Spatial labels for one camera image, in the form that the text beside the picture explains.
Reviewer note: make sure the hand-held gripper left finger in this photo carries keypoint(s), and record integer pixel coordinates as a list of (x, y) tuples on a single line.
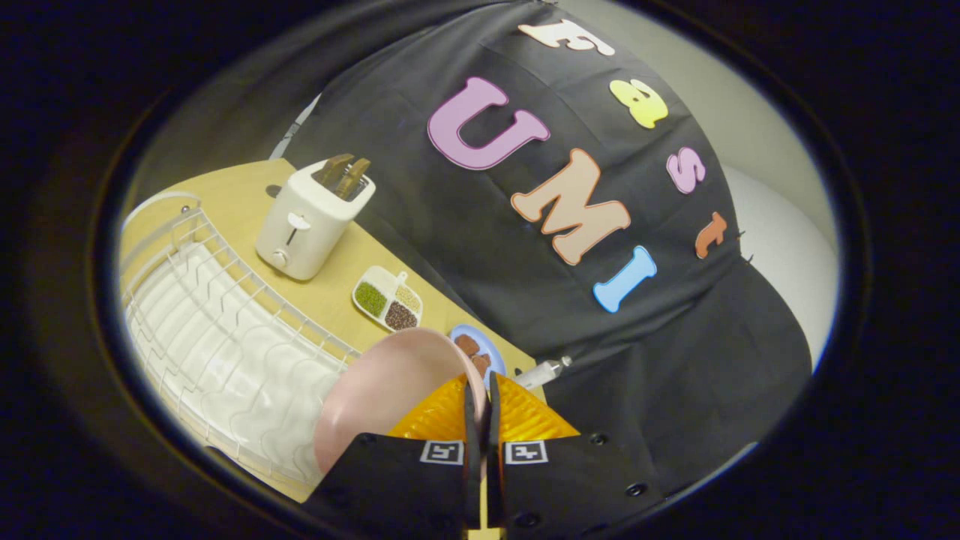
[(471, 420)]

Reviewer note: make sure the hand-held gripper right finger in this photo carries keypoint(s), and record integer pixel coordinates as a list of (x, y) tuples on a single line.
[(493, 420)]

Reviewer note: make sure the pink plate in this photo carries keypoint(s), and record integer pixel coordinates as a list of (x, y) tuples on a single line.
[(382, 390)]

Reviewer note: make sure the blue plate with brown food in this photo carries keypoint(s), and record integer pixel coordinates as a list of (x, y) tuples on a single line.
[(480, 351)]

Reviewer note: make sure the white divided dish with beans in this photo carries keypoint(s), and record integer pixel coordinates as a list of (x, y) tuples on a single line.
[(388, 298)]

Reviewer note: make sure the clear plastic syringe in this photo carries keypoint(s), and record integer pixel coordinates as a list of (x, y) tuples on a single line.
[(541, 371)]

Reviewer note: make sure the black backdrop cloth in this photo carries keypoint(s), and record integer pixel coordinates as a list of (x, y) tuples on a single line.
[(570, 225)]

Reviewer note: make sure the white toaster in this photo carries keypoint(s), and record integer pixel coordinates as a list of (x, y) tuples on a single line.
[(307, 225)]

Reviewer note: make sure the toast slice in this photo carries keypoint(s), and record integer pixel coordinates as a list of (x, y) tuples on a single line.
[(332, 169), (352, 178)]

